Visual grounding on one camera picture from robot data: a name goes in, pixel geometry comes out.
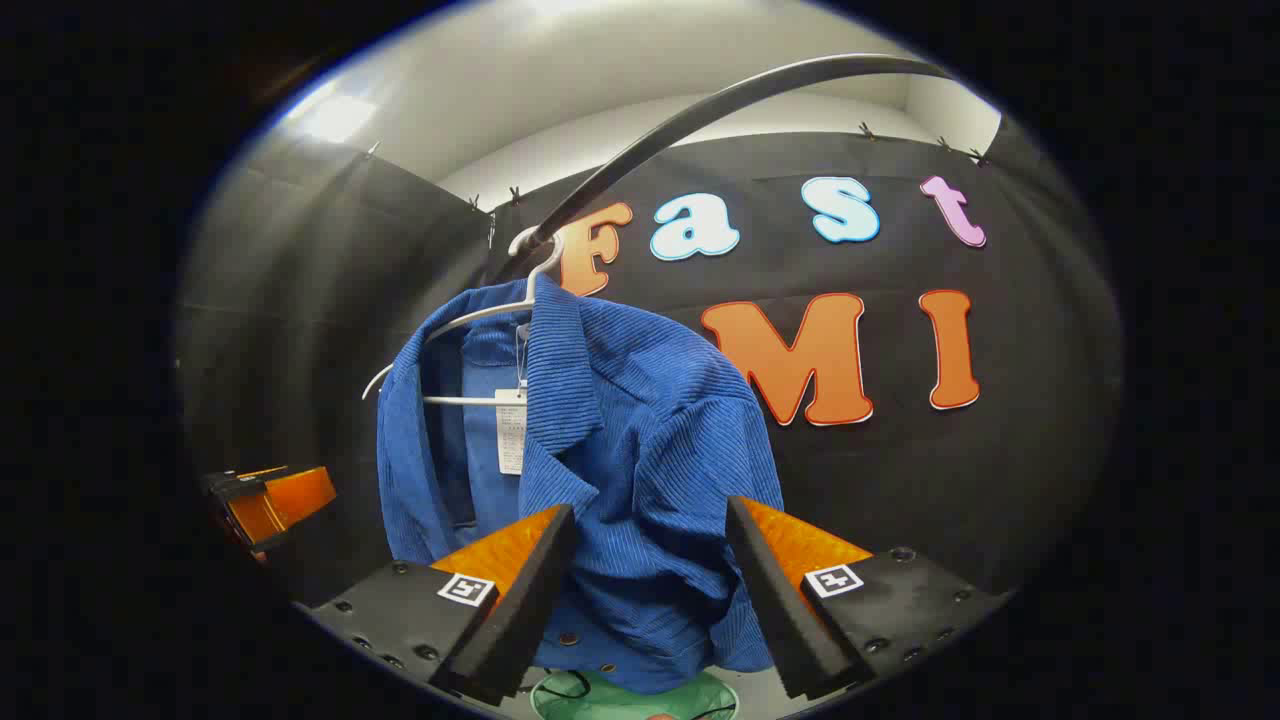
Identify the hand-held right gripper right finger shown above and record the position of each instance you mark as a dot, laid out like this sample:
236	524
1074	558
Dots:
775	600

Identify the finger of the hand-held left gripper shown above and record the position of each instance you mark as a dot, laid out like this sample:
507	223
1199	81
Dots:
290	498

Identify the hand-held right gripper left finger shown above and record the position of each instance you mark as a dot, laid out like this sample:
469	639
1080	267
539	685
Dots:
520	610

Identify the green laundry hamper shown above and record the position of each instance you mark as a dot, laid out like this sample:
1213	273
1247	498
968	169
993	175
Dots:
620	705

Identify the white clothes hanger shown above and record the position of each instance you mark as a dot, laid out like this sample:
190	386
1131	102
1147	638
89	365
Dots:
460	400

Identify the white paper garment tag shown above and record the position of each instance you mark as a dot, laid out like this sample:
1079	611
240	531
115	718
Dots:
511	440

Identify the black backdrop cloth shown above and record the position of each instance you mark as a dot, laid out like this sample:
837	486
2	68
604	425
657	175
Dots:
1000	480

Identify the ceiling light panel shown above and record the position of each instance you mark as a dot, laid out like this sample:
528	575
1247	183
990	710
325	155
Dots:
335	118

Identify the black clothes rack rail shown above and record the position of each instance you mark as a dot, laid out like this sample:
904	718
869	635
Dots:
820	66

